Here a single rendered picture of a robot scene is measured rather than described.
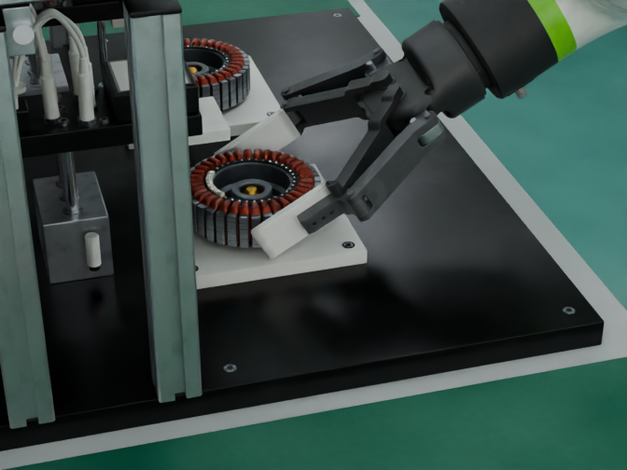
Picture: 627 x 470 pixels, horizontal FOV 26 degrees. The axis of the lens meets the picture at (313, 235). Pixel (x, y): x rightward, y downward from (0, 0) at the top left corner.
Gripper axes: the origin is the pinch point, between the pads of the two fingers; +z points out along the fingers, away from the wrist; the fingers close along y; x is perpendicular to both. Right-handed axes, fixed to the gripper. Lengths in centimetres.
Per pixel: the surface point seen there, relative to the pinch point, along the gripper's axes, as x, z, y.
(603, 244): -115, -38, 101
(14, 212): 21.2, 10.4, -20.4
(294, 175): -0.4, -3.6, -0.2
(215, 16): -8, -4, 50
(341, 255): -4.4, -3.4, -7.5
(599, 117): -126, -58, 150
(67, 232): 8.8, 12.7, -3.8
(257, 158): 0.7, -1.7, 3.6
